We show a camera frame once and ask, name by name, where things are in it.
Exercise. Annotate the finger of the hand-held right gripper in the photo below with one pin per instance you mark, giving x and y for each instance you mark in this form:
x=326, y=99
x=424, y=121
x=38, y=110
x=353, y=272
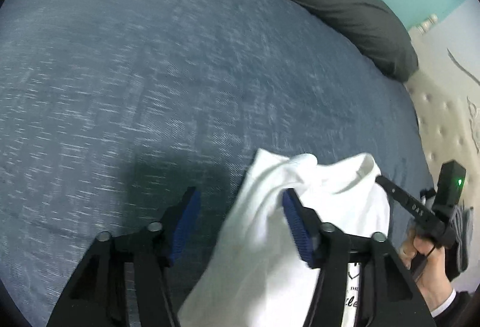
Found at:
x=412, y=208

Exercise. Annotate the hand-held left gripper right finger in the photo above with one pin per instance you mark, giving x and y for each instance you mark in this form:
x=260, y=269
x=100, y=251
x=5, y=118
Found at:
x=296, y=225

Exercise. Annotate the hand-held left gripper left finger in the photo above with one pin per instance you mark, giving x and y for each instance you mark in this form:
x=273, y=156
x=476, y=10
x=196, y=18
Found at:
x=183, y=222

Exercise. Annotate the white long-sleeve shirt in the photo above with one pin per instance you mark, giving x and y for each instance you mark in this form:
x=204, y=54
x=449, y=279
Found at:
x=255, y=255

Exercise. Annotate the person's right forearm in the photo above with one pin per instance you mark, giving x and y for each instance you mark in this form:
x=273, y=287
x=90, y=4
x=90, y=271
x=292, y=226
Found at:
x=453, y=308

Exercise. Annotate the person's right hand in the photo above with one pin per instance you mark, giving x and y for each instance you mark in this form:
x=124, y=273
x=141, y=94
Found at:
x=433, y=274

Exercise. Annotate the grey folded sweatpants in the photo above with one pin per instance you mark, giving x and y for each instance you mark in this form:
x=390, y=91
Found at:
x=468, y=229

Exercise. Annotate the cream tufted headboard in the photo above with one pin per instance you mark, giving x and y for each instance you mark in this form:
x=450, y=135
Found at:
x=446, y=116

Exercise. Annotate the bed with blue patterned sheet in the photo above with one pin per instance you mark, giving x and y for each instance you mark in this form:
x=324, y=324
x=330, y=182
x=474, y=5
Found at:
x=131, y=86

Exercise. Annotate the dark grey long pillow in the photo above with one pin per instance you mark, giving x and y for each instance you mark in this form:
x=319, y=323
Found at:
x=330, y=0

